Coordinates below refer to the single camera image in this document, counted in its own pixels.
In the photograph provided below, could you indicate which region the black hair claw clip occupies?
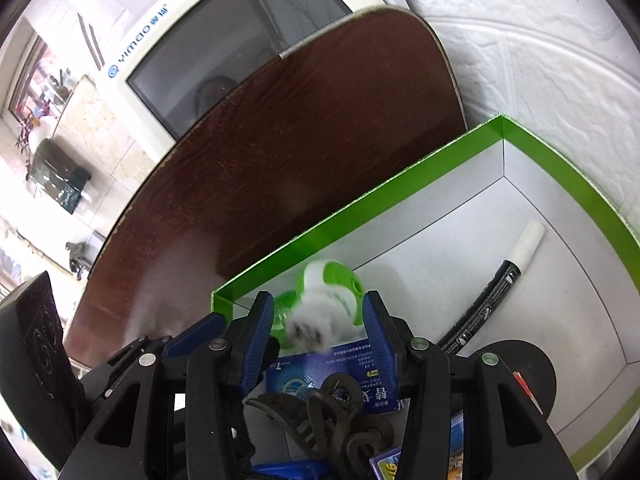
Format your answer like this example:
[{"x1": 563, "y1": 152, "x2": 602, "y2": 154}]
[{"x1": 242, "y1": 372, "x2": 397, "y2": 462}]

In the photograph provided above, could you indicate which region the blue card box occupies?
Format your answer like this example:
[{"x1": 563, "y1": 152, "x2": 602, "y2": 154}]
[{"x1": 369, "y1": 410, "x2": 467, "y2": 480}]

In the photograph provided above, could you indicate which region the white monitor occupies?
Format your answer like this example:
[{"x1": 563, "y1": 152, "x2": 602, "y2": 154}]
[{"x1": 102, "y1": 0, "x2": 402, "y2": 154}]

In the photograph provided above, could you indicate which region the small dark figurine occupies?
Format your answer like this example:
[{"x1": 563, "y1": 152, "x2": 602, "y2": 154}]
[{"x1": 65, "y1": 240, "x2": 94, "y2": 279}]

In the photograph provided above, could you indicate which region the window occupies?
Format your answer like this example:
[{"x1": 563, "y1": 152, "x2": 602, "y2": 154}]
[{"x1": 7, "y1": 30, "x2": 52, "y2": 122}]

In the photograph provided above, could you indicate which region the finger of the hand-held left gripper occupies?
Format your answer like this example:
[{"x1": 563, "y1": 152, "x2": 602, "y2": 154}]
[{"x1": 80, "y1": 314, "x2": 227, "y2": 412}]

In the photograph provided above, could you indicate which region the purple potted plant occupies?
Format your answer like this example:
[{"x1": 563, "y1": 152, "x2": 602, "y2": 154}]
[{"x1": 14, "y1": 99, "x2": 57, "y2": 157}]

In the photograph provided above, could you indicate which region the black marker with white cap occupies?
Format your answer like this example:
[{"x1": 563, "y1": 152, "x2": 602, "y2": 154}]
[{"x1": 435, "y1": 219, "x2": 546, "y2": 357}]

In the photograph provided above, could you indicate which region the dark glass tank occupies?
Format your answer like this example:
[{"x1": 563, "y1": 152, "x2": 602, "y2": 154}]
[{"x1": 27, "y1": 139, "x2": 94, "y2": 217}]

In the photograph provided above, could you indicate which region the blue medicine box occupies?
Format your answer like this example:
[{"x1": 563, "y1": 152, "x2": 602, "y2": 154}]
[{"x1": 265, "y1": 337, "x2": 402, "y2": 417}]

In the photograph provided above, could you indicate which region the green cardboard box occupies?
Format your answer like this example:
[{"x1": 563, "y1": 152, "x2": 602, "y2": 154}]
[{"x1": 210, "y1": 114, "x2": 640, "y2": 480}]

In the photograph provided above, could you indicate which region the brown wooden board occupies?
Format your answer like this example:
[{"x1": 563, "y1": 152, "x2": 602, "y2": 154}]
[{"x1": 62, "y1": 5, "x2": 469, "y2": 369}]

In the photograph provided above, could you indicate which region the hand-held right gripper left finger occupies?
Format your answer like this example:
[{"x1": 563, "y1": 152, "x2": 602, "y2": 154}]
[{"x1": 60, "y1": 290, "x2": 275, "y2": 480}]

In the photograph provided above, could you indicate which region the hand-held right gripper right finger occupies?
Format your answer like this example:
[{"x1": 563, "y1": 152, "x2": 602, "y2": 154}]
[{"x1": 362, "y1": 290, "x2": 577, "y2": 480}]

